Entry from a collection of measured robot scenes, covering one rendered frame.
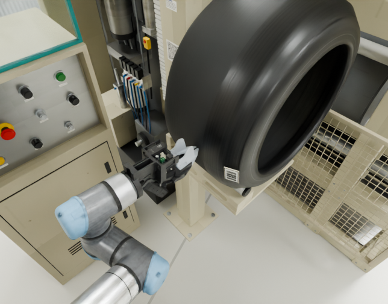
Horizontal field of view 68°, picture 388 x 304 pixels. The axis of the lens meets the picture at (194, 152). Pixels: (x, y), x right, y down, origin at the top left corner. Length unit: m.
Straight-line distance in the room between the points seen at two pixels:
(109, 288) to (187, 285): 1.25
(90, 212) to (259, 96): 0.41
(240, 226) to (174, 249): 0.45
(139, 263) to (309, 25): 0.60
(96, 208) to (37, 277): 1.47
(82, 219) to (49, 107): 0.62
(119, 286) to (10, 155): 0.75
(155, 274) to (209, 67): 0.45
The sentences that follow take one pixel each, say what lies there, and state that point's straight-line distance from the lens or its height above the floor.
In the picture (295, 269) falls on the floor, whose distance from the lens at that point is 1.93.
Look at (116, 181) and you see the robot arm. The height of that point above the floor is 1.25.
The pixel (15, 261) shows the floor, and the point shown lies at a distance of 2.14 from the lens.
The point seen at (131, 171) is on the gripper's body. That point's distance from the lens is 0.61.
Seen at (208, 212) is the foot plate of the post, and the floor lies 0.01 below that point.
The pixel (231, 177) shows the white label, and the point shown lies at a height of 1.13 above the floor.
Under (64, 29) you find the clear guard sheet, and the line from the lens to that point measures 1.03.
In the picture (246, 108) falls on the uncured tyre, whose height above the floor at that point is 1.34.
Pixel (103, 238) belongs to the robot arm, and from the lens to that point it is 0.66.
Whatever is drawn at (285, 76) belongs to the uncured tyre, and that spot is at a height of 1.39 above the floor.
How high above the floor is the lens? 1.74
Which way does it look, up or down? 49 degrees down
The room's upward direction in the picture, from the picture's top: straight up
